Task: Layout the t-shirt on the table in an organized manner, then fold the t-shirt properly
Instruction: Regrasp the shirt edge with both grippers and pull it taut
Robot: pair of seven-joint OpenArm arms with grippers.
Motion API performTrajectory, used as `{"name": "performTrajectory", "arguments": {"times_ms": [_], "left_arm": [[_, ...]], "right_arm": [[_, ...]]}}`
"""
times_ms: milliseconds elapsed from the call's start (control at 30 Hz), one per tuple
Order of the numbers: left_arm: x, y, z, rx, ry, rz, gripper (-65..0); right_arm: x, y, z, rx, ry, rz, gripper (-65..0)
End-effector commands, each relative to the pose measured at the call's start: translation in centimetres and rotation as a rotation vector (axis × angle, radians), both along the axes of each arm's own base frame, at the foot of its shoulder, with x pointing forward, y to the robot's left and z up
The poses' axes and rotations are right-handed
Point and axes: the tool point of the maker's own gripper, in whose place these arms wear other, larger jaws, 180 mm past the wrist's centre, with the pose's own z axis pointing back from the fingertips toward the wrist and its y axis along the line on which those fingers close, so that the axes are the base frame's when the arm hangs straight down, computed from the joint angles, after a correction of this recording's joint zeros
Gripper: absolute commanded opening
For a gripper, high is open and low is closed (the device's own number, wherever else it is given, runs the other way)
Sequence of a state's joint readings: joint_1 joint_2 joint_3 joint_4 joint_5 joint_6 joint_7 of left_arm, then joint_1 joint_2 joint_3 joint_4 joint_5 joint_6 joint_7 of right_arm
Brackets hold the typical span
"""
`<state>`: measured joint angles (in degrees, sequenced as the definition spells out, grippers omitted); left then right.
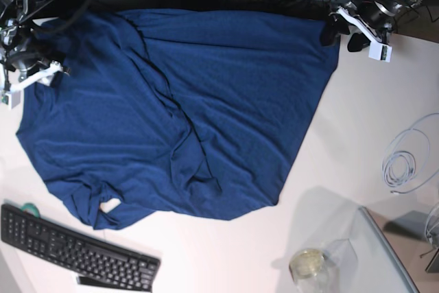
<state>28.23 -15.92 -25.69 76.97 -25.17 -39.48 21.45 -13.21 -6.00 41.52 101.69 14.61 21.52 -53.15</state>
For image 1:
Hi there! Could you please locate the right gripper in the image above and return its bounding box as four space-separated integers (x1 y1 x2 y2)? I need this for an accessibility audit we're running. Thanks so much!
1 47 71 110

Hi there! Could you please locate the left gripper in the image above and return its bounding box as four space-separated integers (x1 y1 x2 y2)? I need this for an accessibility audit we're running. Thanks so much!
320 1 393 62

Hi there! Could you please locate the blue t-shirt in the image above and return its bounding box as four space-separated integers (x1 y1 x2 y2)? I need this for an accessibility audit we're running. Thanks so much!
16 9 340 230

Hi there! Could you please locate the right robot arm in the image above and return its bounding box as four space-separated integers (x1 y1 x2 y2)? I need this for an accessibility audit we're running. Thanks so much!
1 0 92 109

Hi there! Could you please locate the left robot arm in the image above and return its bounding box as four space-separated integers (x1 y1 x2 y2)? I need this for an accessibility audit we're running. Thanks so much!
320 0 420 62

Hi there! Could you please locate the green tape roll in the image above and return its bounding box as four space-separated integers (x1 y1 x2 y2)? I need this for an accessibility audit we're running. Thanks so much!
21 202 40 218

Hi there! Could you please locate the black keyboard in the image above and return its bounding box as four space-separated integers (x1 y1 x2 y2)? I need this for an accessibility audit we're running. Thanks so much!
1 204 161 292

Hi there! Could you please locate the grey metal stand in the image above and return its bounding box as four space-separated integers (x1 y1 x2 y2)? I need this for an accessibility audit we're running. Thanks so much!
383 211 438 274

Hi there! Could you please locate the clear glass jar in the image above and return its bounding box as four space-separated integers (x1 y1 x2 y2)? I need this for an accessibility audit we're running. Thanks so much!
289 239 358 292

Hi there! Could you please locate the coiled light blue cable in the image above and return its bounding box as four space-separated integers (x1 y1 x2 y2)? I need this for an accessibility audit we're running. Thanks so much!
381 113 439 195

